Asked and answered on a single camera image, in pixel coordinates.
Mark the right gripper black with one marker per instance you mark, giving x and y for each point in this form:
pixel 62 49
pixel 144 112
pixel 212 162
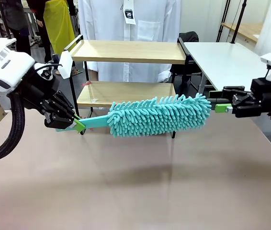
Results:
pixel 264 100

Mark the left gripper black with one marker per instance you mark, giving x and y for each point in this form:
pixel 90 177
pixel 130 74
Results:
pixel 39 88

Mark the teal microfibre duster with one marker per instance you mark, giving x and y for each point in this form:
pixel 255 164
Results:
pixel 159 117

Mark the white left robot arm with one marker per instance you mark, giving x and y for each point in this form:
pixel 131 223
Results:
pixel 1 64

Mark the white side table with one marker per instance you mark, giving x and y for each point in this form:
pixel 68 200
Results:
pixel 221 62

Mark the long red paper scrap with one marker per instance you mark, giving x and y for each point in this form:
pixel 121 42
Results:
pixel 86 83

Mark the wooden background desk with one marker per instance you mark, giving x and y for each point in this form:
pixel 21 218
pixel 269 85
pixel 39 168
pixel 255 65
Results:
pixel 245 30

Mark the black office chair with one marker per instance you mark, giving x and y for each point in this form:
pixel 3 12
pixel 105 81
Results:
pixel 189 37

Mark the person in yellow apron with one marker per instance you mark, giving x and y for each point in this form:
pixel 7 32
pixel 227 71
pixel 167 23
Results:
pixel 56 21

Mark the person in dark clothes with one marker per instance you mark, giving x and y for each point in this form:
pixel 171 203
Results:
pixel 18 14

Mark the person in white lab coat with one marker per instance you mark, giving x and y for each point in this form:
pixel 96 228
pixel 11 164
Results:
pixel 150 14

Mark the white name badge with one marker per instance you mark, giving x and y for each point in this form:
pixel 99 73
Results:
pixel 129 14

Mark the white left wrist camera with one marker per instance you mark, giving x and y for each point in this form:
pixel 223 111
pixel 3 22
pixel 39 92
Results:
pixel 64 64

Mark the two-tier wooden shelf black frame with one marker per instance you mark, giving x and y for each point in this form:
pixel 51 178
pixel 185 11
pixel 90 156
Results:
pixel 126 51

